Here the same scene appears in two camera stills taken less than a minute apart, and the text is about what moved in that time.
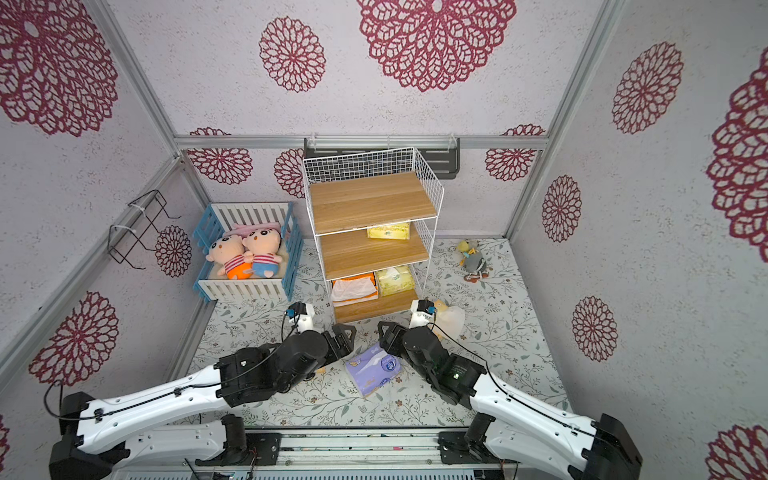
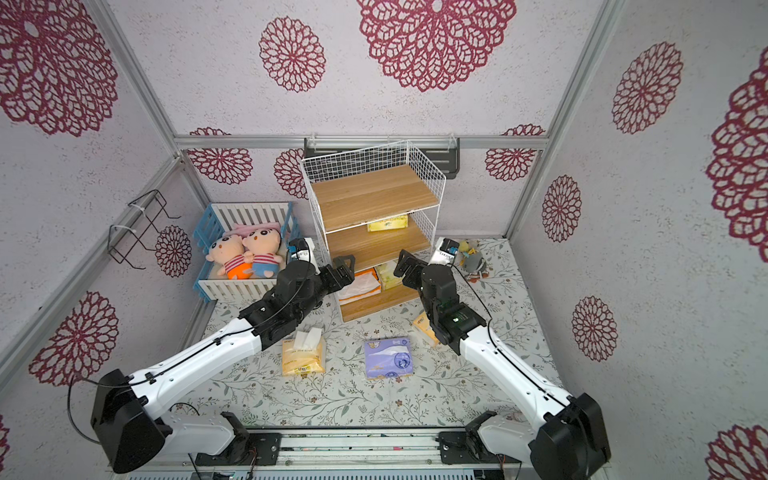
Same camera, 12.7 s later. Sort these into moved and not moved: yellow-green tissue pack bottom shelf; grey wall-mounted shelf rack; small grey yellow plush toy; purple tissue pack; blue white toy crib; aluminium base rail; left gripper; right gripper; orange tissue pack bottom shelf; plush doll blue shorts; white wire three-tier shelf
Moved: yellow-green tissue pack bottom shelf; purple tissue pack; left gripper; right gripper
Not moved: plush doll blue shorts; white wire three-tier shelf; grey wall-mounted shelf rack; orange tissue pack bottom shelf; aluminium base rail; blue white toy crib; small grey yellow plush toy
